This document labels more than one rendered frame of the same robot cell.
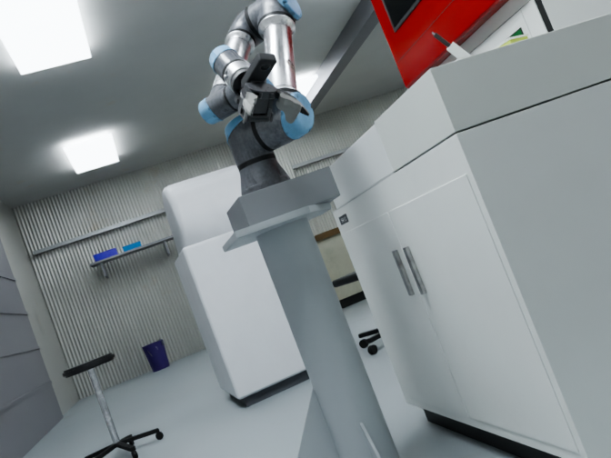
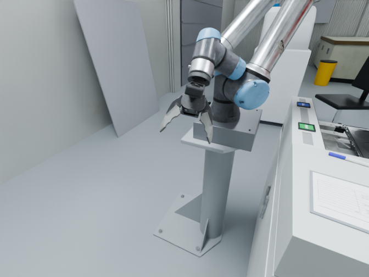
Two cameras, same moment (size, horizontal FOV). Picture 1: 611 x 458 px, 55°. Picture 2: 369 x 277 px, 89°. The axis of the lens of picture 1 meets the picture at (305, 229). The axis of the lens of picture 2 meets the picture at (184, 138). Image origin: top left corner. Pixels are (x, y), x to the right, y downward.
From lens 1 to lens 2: 1.18 m
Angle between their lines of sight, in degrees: 52
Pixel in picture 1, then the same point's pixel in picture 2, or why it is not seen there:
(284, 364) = (267, 116)
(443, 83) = (296, 251)
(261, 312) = (271, 92)
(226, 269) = not seen: hidden behind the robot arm
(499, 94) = not seen: outside the picture
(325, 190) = (243, 144)
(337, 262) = (356, 60)
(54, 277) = (240, 7)
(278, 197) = (214, 133)
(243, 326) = not seen: hidden behind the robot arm
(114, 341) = (248, 44)
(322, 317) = (212, 184)
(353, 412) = (207, 214)
